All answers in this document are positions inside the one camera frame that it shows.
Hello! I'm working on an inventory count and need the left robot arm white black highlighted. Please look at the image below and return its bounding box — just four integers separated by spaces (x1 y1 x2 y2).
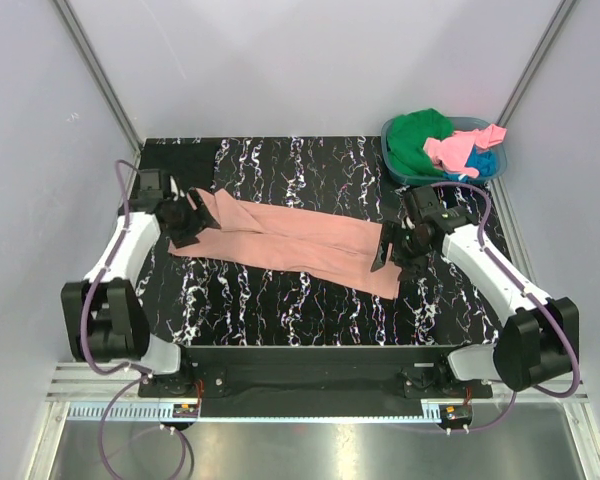
61 169 220 396

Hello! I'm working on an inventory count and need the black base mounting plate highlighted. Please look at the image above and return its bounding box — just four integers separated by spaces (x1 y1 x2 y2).
139 346 493 421

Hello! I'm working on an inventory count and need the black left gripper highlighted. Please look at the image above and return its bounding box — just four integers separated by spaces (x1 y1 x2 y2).
165 189 219 249

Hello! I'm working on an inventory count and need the left orange connector box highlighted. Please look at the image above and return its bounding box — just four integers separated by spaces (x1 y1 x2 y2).
172 403 200 418

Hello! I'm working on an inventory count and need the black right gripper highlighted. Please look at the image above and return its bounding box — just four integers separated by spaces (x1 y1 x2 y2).
370 220 433 282

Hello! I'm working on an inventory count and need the dusty pink t shirt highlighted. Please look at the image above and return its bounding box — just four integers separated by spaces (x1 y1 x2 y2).
169 189 401 299

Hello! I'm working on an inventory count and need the orange connector box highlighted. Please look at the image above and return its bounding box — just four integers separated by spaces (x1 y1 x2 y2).
442 404 473 421
172 403 200 418

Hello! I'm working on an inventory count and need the bright pink t shirt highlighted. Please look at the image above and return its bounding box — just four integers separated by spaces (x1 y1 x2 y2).
424 124 507 178

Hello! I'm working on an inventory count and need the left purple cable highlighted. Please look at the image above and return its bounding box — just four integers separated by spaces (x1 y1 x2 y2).
79 159 194 480

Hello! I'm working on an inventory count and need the blue plastic laundry basket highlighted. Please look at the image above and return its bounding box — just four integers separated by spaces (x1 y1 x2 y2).
380 117 507 186

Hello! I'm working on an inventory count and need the green t shirt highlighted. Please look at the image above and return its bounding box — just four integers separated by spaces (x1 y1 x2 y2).
386 108 454 177

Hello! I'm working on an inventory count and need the right orange connector box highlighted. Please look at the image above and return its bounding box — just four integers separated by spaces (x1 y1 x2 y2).
442 404 473 421

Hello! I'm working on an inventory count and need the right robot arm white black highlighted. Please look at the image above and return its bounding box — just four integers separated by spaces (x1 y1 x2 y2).
371 184 581 398

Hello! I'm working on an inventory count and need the blue t shirt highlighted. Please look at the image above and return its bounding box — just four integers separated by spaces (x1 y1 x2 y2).
444 148 499 183

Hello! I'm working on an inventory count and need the folded black t shirt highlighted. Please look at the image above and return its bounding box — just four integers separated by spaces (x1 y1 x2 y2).
139 138 222 191

